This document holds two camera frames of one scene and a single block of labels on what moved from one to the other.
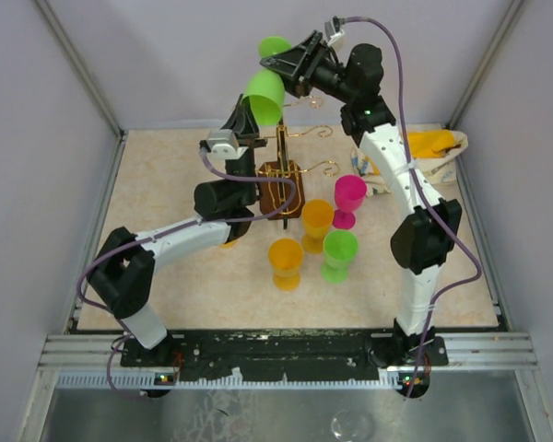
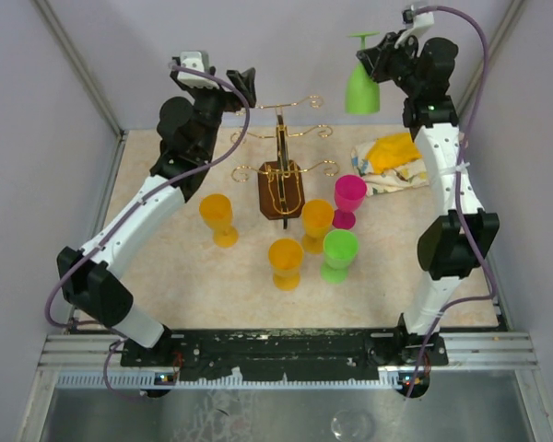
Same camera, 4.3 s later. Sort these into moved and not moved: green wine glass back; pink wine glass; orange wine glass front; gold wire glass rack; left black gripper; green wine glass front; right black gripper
Moved: left black gripper; right black gripper; green wine glass back
Not moved: green wine glass front; gold wire glass rack; pink wine glass; orange wine glass front
